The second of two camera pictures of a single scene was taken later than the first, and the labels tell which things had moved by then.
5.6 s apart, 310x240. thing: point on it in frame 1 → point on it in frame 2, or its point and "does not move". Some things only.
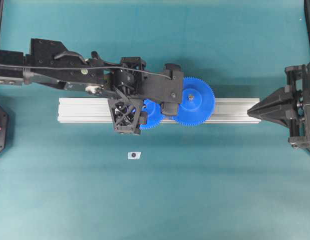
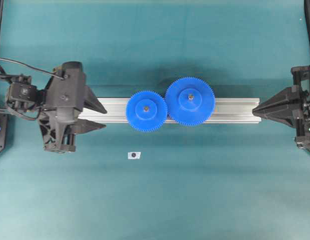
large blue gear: [199, 100] does not move
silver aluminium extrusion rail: [99, 110] does not move
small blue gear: [154, 114] does not move
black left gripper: [130, 77] → [58, 127]
